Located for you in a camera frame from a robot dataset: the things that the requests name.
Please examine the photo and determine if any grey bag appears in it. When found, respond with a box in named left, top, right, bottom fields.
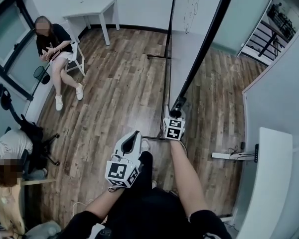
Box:
left=22, top=220, right=62, bottom=239

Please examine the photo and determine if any black mesh waste bin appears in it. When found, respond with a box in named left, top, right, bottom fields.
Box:
left=33, top=65, right=50, bottom=85

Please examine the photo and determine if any black metal railing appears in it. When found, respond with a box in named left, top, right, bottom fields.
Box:
left=244, top=1, right=297, bottom=66

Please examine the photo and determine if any frosted glass partition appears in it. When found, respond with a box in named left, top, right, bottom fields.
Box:
left=241, top=21, right=299, bottom=239

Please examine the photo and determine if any black office chair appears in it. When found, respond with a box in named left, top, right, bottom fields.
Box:
left=0, top=83, right=61, bottom=174

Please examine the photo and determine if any small white table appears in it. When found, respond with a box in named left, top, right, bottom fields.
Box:
left=62, top=0, right=120, bottom=46

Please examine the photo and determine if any light wooden desk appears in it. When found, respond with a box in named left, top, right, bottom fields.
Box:
left=0, top=178, right=57, bottom=236

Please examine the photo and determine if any black power cable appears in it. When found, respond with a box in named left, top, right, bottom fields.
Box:
left=228, top=141, right=255, bottom=159

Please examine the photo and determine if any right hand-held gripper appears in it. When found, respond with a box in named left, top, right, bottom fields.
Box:
left=161, top=105, right=186, bottom=141

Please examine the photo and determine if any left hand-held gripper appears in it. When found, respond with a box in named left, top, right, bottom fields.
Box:
left=104, top=130, right=143, bottom=188

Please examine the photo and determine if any white standing desk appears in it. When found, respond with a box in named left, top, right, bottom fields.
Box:
left=241, top=126, right=294, bottom=239

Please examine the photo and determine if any person's black clothing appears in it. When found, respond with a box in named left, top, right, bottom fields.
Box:
left=64, top=150, right=232, bottom=239

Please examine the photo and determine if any person's right forearm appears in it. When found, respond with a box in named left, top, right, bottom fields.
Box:
left=169, top=139, right=209, bottom=220

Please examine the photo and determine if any white wooden chair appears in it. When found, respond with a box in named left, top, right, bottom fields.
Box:
left=64, top=35, right=86, bottom=77

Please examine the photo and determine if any person's left forearm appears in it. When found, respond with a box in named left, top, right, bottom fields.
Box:
left=84, top=187, right=127, bottom=219

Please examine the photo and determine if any black-framed rolling whiteboard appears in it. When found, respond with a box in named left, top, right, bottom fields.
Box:
left=142, top=0, right=237, bottom=140

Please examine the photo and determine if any black-framed window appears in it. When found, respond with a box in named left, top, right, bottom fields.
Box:
left=0, top=0, right=50, bottom=102

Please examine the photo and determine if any frosted glass door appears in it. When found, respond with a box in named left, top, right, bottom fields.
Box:
left=210, top=0, right=281, bottom=56

